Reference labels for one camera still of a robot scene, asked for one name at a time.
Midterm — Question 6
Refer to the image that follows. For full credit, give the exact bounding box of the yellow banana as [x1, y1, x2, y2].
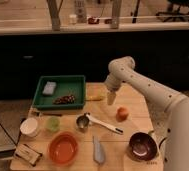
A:
[86, 95, 105, 101]

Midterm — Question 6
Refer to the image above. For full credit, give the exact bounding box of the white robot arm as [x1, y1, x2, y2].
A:
[105, 56, 189, 171]

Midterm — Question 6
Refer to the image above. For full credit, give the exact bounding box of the green plastic cup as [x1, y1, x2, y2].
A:
[46, 117, 60, 132]

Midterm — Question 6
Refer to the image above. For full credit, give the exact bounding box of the white ceramic cup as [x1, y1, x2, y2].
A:
[20, 117, 39, 137]

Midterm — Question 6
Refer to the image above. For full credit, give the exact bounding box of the orange fruit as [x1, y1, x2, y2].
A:
[116, 107, 129, 121]

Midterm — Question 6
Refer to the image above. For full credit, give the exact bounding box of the brown grape bunch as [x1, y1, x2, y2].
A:
[53, 95, 75, 105]

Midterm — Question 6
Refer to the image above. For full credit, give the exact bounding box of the green plastic tray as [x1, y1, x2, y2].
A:
[32, 75, 86, 110]

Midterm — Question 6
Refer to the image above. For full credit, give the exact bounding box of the dark purple bowl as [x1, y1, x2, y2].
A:
[128, 132, 158, 161]

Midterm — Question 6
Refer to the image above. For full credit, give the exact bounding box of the grey blue sponge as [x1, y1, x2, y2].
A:
[42, 82, 56, 95]

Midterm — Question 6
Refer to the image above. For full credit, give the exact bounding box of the orange plastic bowl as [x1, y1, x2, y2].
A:
[48, 132, 78, 167]

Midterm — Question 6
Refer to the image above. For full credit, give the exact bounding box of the red object on shelf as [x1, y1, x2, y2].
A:
[88, 17, 100, 25]

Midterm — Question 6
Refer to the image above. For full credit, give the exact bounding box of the white bottle on shelf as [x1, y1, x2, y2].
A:
[69, 14, 77, 25]

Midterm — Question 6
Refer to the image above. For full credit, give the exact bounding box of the brown white wallet box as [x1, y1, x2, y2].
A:
[15, 144, 43, 166]

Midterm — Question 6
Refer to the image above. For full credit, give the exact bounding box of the metal measuring cup white handle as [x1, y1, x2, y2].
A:
[76, 113, 123, 134]

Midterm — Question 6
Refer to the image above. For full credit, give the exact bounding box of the wooden post right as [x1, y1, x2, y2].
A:
[111, 0, 122, 29]

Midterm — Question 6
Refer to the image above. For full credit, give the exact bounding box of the wooden post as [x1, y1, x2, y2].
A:
[111, 0, 122, 29]
[46, 0, 60, 31]

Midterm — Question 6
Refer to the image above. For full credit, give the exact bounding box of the black cable left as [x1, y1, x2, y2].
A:
[0, 108, 19, 147]

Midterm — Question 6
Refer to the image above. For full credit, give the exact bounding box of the wooden post left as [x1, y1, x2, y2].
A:
[46, 0, 60, 31]

